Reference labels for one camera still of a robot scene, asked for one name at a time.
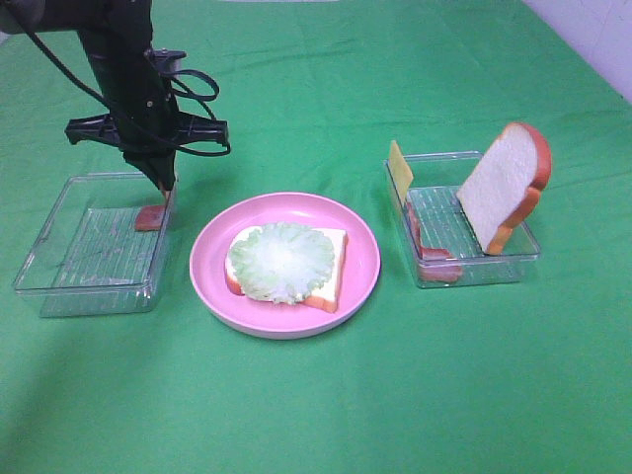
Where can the clear left plastic container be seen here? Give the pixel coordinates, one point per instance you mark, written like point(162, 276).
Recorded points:
point(87, 259)

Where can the white bread slice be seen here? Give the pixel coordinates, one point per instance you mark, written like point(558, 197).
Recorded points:
point(506, 185)
point(331, 276)

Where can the red bacon strip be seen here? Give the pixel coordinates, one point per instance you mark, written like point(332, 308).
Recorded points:
point(156, 217)
point(428, 271)

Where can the green lettuce leaf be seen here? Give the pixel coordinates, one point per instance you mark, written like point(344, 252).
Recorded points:
point(281, 261)

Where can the clear plastic container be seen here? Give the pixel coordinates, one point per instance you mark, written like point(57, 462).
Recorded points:
point(437, 177)
point(87, 259)

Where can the yellow cheese slice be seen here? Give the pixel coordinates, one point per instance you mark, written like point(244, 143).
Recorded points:
point(401, 173)

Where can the clear right plastic container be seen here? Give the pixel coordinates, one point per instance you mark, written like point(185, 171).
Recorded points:
point(437, 177)

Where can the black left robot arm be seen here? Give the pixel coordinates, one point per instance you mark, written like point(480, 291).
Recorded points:
point(123, 26)

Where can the green tablecloth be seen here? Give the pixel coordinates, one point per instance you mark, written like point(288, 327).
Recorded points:
point(533, 377)

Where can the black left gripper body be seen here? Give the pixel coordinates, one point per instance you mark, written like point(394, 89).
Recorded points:
point(153, 104)

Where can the pink round plate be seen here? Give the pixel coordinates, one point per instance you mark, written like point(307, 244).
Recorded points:
point(283, 322)

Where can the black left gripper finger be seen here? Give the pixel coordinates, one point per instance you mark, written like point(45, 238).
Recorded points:
point(163, 164)
point(143, 164)

